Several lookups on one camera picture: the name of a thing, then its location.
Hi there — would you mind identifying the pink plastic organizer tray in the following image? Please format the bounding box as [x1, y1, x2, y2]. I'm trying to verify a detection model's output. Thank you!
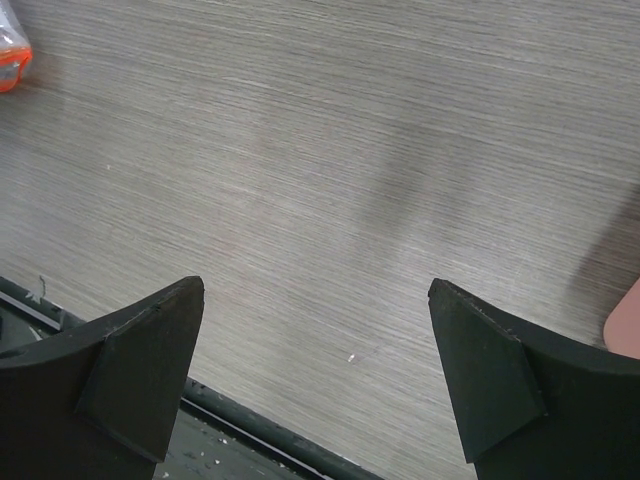
[603, 279, 640, 359]

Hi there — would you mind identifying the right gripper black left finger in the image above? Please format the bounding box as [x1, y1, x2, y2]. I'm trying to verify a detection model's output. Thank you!
[1, 276, 204, 479]

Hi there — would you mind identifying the clear zip bag orange zipper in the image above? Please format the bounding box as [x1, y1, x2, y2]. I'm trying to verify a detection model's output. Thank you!
[0, 0, 33, 93]

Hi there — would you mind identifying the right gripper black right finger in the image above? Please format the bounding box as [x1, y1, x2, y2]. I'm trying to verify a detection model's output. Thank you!
[428, 279, 639, 479]

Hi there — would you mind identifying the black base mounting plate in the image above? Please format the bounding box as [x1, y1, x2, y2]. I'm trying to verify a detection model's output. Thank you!
[1, 280, 370, 479]

